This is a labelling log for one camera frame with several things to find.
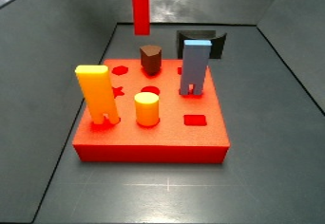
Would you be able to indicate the red arch block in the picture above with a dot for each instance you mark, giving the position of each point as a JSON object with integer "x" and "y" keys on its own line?
{"x": 140, "y": 7}

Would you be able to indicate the red peg board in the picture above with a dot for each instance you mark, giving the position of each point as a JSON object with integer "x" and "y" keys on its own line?
{"x": 189, "y": 134}

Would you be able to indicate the yellow arch block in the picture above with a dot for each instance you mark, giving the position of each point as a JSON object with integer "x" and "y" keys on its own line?
{"x": 93, "y": 79}

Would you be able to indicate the blue arch block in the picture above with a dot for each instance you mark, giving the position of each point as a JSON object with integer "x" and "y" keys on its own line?
{"x": 195, "y": 61}

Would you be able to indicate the yellow cylinder peg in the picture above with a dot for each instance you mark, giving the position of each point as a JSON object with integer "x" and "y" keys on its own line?
{"x": 147, "y": 108}

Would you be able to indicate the brown pentagon peg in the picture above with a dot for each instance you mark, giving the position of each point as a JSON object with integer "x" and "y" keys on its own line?
{"x": 149, "y": 59}

